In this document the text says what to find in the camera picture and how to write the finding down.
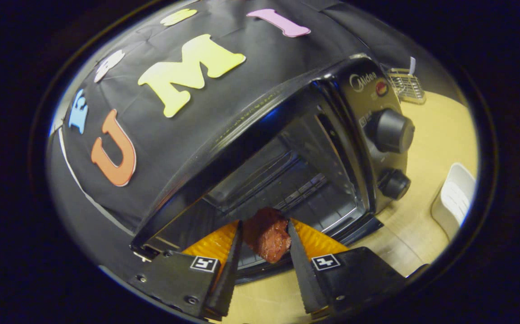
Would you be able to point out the brown meat piece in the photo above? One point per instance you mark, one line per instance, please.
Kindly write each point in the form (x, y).
(271, 238)

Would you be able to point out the black electric oven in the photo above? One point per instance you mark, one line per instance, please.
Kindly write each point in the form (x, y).
(250, 126)

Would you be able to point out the metal spoon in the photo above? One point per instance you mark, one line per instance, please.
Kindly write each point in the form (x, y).
(412, 65)

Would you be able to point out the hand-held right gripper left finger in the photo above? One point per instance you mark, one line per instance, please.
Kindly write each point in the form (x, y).
(230, 279)

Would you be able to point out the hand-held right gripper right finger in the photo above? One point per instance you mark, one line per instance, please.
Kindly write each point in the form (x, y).
(302, 274)

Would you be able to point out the white plastic container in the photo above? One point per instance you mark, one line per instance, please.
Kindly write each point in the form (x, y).
(455, 198)

